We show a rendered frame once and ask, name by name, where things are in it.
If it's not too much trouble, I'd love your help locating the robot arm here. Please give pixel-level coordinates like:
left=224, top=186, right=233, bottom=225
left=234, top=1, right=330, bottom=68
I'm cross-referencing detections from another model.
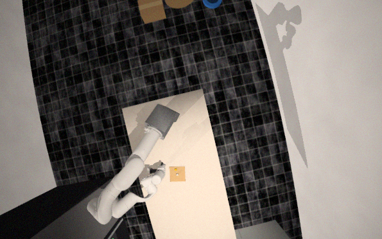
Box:
left=87, top=126, right=164, bottom=224

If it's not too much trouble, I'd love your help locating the tan square mat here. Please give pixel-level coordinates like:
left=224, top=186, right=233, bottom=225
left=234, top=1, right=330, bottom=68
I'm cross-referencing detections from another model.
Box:
left=169, top=166, right=186, bottom=182

